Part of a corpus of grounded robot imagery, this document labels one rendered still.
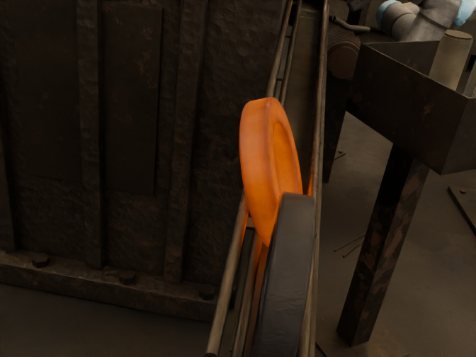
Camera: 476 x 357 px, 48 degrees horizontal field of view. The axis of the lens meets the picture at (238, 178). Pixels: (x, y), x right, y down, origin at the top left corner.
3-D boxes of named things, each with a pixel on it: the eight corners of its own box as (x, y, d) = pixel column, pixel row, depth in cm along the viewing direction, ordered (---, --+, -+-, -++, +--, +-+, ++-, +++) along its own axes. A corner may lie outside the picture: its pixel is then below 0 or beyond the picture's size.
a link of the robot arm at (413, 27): (404, 54, 134) (431, 14, 128) (426, 74, 125) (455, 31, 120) (380, 44, 130) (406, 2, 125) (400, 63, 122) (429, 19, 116)
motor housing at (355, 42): (297, 182, 196) (326, 39, 168) (299, 154, 215) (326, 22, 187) (332, 188, 195) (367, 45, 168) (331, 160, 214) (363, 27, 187)
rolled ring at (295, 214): (318, 161, 54) (286, 155, 54) (313, 297, 39) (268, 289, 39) (288, 287, 64) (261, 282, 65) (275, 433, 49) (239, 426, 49)
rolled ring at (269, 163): (309, 214, 77) (287, 217, 78) (284, 88, 73) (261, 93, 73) (291, 272, 60) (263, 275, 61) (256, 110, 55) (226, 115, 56)
